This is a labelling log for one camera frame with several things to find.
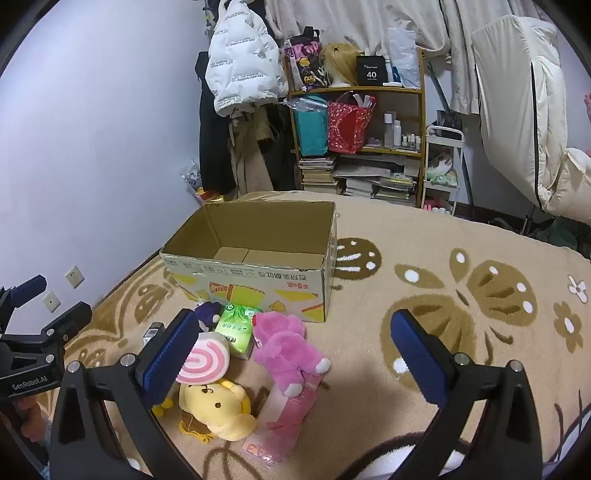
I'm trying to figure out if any printed cardboard box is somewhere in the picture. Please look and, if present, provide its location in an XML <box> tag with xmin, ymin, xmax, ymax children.
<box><xmin>159</xmin><ymin>200</ymin><xmax>339</xmax><ymax>324</ymax></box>

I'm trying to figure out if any stack of books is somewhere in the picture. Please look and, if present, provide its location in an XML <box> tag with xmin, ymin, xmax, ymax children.
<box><xmin>298</xmin><ymin>154</ymin><xmax>419</xmax><ymax>206</ymax></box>

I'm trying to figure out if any black box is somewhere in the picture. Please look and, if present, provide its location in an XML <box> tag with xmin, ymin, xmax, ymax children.
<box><xmin>355</xmin><ymin>55</ymin><xmax>393</xmax><ymax>86</ymax></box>

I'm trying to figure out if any white puffer jacket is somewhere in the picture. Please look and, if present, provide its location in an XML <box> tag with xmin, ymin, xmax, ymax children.
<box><xmin>206</xmin><ymin>0</ymin><xmax>289</xmax><ymax>118</ymax></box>

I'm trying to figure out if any teal bag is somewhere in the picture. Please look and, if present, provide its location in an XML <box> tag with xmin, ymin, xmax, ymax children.
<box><xmin>290</xmin><ymin>95</ymin><xmax>331</xmax><ymax>157</ymax></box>

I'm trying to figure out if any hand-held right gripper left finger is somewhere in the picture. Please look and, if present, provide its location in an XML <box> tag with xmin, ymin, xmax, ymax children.
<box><xmin>48</xmin><ymin>308</ymin><xmax>204</xmax><ymax>480</ymax></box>

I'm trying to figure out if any white trolley cart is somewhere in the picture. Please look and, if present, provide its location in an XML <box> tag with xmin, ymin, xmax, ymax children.
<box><xmin>422</xmin><ymin>126</ymin><xmax>465</xmax><ymax>215</ymax></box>

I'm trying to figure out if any green tissue pack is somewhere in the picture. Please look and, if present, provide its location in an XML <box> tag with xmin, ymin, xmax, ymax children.
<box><xmin>215</xmin><ymin>302</ymin><xmax>264</xmax><ymax>361</ymax></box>

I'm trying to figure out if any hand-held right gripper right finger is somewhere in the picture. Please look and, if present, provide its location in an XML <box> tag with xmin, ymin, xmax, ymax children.
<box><xmin>390</xmin><ymin>309</ymin><xmax>543</xmax><ymax>480</ymax></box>

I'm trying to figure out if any purple haired plush doll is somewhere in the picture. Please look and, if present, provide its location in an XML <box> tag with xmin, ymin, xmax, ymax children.
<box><xmin>194</xmin><ymin>301</ymin><xmax>223</xmax><ymax>331</ymax></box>

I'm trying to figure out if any cream puffer coat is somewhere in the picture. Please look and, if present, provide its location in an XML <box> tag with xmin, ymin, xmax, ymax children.
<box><xmin>538</xmin><ymin>148</ymin><xmax>591</xmax><ymax>227</ymax></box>

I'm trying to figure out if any person's left hand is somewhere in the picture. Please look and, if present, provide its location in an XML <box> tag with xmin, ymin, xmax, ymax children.
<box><xmin>10</xmin><ymin>397</ymin><xmax>51</xmax><ymax>445</ymax></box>

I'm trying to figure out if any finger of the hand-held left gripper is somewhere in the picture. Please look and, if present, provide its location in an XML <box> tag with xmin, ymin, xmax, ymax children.
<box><xmin>41</xmin><ymin>302</ymin><xmax>93</xmax><ymax>345</ymax></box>
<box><xmin>0</xmin><ymin>275</ymin><xmax>48</xmax><ymax>320</ymax></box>

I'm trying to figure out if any clear plastic bag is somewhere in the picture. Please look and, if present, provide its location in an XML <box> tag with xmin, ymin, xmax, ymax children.
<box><xmin>385</xmin><ymin>27</ymin><xmax>423</xmax><ymax>89</ymax></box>

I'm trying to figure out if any red patterned bag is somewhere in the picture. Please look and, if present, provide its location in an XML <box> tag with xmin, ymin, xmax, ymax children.
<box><xmin>327</xmin><ymin>92</ymin><xmax>377</xmax><ymax>154</ymax></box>

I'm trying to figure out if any wooden shelf unit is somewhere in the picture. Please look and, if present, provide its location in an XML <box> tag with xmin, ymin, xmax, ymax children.
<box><xmin>283</xmin><ymin>46</ymin><xmax>426</xmax><ymax>209</ymax></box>

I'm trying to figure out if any black hanging coat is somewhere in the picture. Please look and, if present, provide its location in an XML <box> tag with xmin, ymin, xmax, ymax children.
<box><xmin>196</xmin><ymin>51</ymin><xmax>238</xmax><ymax>197</ymax></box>

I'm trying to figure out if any pink trash bag roll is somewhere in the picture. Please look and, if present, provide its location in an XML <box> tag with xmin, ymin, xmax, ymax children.
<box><xmin>241</xmin><ymin>373</ymin><xmax>324</xmax><ymax>463</ymax></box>

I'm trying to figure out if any cream curtain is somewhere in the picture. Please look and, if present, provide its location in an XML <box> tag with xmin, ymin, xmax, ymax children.
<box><xmin>265</xmin><ymin>0</ymin><xmax>504</xmax><ymax>114</ymax></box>

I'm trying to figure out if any row of cosmetic bottles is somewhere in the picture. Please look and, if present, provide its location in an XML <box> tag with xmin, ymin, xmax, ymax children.
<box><xmin>367</xmin><ymin>111</ymin><xmax>422</xmax><ymax>151</ymax></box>

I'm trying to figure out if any beige hanging coat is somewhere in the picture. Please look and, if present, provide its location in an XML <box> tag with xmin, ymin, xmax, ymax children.
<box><xmin>228</xmin><ymin>106</ymin><xmax>278</xmax><ymax>197</ymax></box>

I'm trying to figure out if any blond wig head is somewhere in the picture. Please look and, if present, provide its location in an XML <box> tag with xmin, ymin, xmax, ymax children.
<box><xmin>320</xmin><ymin>42</ymin><xmax>363</xmax><ymax>88</ymax></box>

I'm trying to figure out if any dark green bag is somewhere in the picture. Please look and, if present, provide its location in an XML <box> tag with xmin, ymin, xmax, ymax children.
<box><xmin>489</xmin><ymin>215</ymin><xmax>583</xmax><ymax>252</ymax></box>

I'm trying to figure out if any pink swirl plush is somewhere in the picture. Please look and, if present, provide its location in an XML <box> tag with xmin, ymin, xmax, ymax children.
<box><xmin>175</xmin><ymin>333</ymin><xmax>232</xmax><ymax>385</ymax></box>

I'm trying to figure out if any white green plush toy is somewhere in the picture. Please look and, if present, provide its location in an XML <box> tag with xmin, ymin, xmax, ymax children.
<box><xmin>426</xmin><ymin>152</ymin><xmax>459</xmax><ymax>185</ymax></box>

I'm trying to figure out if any yellow plush dog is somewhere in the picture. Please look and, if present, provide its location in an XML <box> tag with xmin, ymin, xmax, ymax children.
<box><xmin>151</xmin><ymin>377</ymin><xmax>258</xmax><ymax>443</ymax></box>

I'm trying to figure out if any beige brown patterned blanket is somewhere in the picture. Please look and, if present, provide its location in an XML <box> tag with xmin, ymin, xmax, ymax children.
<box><xmin>60</xmin><ymin>190</ymin><xmax>591</xmax><ymax>480</ymax></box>

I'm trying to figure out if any pink plush toy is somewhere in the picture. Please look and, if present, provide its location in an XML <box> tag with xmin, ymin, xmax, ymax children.
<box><xmin>252</xmin><ymin>311</ymin><xmax>332</xmax><ymax>398</ymax></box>

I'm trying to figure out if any printed snack bag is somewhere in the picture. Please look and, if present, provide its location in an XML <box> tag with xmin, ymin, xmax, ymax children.
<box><xmin>182</xmin><ymin>159</ymin><xmax>204</xmax><ymax>195</ymax></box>

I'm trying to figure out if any white garment cover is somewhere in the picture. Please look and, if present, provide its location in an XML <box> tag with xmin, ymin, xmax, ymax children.
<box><xmin>471</xmin><ymin>14</ymin><xmax>561</xmax><ymax>213</ymax></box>

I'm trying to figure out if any purple printed bag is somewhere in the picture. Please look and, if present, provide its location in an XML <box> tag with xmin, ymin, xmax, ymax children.
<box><xmin>284</xmin><ymin>28</ymin><xmax>333</xmax><ymax>90</ymax></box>

